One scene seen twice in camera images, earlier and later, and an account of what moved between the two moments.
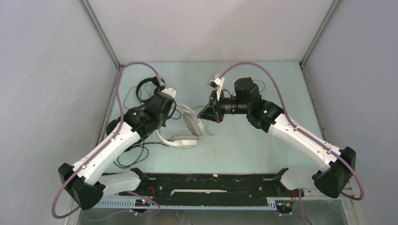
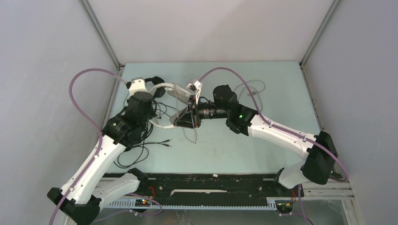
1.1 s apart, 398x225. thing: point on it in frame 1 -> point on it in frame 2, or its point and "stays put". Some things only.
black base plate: [181, 186] stays put
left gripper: [164, 118] -> [150, 111]
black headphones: [157, 87] stays put
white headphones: [195, 125] -> [178, 94]
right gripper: [212, 111] -> [189, 119]
